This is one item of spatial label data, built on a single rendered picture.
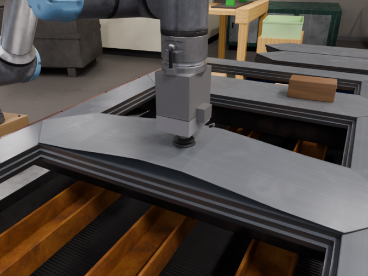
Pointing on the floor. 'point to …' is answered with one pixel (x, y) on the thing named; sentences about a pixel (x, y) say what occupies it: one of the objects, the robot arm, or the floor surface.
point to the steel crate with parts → (67, 44)
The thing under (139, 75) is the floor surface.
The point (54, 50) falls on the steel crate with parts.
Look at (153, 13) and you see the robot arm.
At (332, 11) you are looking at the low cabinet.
